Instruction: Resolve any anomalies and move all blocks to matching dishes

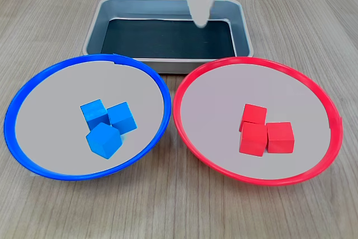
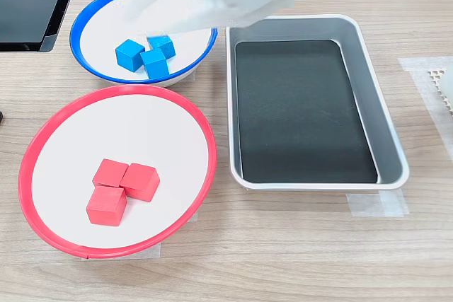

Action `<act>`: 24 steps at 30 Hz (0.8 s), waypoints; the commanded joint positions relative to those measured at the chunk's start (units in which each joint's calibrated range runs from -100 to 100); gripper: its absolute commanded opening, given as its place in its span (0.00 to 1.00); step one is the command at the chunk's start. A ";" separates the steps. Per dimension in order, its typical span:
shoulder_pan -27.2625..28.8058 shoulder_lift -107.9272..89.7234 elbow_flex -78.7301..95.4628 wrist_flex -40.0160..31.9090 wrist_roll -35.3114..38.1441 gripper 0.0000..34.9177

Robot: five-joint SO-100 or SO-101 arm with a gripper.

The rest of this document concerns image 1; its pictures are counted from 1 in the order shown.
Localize red-rimmed white plate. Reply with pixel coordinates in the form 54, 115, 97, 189
172, 56, 343, 187

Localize red cube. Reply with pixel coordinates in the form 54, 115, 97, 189
239, 121, 268, 158
238, 103, 268, 133
266, 121, 295, 154

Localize blue cube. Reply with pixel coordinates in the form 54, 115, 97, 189
107, 101, 138, 135
79, 99, 110, 131
86, 122, 123, 160

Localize steel tray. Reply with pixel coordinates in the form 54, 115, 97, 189
82, 0, 255, 74

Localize blue-rimmed white plate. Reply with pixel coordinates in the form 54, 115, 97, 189
3, 53, 172, 181

